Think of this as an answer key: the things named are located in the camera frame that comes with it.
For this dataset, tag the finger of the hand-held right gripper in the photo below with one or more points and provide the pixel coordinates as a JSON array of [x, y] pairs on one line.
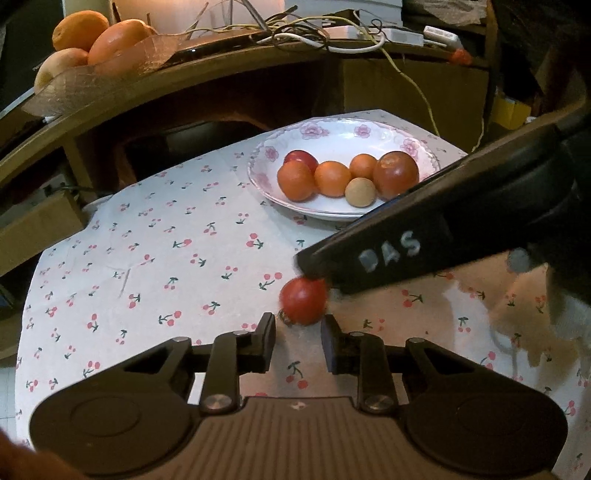
[[325, 263]]

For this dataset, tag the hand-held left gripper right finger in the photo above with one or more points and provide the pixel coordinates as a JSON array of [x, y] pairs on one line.
[[328, 344]]

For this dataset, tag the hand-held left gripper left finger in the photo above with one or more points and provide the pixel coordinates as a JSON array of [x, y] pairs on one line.
[[266, 337]]

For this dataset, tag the small red tomato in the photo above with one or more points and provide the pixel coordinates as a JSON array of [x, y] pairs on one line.
[[304, 301], [302, 158]]

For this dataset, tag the small round brown fruit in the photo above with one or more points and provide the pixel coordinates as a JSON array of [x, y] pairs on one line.
[[360, 192]]

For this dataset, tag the small orange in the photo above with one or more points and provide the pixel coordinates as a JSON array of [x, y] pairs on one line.
[[295, 181], [364, 165], [332, 178]]

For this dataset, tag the large dark red tomato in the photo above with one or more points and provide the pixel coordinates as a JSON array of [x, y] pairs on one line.
[[395, 174]]

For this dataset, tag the white pink floral plate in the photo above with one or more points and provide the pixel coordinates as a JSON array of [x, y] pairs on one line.
[[332, 134]]

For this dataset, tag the cherry print tablecloth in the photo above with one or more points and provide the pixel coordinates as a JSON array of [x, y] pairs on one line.
[[184, 286]]

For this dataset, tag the yellow box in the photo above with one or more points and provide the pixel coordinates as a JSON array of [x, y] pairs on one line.
[[512, 110]]

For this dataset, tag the small red round object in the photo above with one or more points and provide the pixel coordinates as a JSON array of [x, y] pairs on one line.
[[461, 56]]

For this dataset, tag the white power adapter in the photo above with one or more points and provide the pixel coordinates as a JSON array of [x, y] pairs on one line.
[[441, 36]]

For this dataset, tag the white power strip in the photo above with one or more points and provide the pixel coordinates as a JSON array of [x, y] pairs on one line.
[[399, 35]]

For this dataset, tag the wooden television stand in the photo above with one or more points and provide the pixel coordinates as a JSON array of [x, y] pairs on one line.
[[231, 83]]

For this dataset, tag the flat black device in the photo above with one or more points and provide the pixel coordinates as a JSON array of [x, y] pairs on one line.
[[217, 46]]

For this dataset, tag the woven fruit basket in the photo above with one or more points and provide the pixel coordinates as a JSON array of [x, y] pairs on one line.
[[106, 78]]

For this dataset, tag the large orange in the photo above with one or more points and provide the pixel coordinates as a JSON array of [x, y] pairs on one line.
[[78, 30], [117, 44]]

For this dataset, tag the yellow apple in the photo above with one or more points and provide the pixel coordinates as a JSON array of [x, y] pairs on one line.
[[60, 67]]

